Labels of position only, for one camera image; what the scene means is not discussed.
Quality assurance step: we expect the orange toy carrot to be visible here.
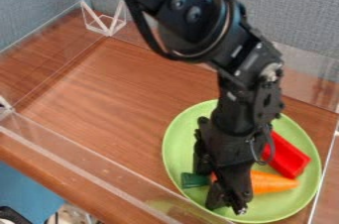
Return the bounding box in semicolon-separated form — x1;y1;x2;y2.
180;170;299;194

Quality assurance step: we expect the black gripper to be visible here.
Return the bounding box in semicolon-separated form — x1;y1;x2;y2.
192;116;276;216

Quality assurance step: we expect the clear acrylic enclosure wall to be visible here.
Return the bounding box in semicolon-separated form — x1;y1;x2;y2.
0;2;339;224

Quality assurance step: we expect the green plate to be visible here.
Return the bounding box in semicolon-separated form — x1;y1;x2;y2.
161;100;321;224

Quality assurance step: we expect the red plastic block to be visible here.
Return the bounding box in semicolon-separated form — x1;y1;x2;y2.
261;131;311;178

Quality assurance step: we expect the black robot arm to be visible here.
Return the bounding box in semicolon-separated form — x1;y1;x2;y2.
124;0;283;214

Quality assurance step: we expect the clear acrylic corner bracket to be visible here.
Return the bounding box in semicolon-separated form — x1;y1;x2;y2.
80;0;127;37

